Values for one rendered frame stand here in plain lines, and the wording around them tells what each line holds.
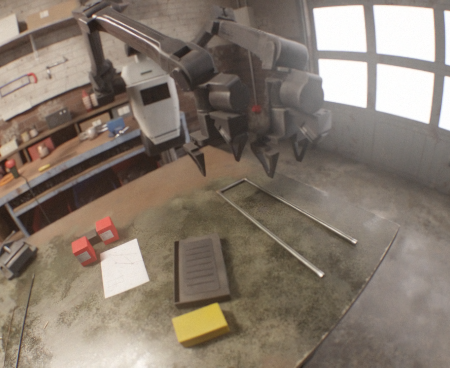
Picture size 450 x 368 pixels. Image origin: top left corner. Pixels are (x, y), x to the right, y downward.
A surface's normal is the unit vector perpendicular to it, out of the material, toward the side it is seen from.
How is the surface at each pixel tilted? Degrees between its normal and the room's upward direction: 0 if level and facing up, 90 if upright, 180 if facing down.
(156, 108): 90
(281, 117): 90
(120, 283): 0
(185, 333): 0
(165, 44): 42
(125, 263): 0
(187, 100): 90
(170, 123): 90
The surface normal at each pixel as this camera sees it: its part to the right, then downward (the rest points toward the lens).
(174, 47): 0.11, -0.32
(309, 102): 0.36, 0.44
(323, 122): 0.56, 0.36
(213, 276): -0.16, -0.84
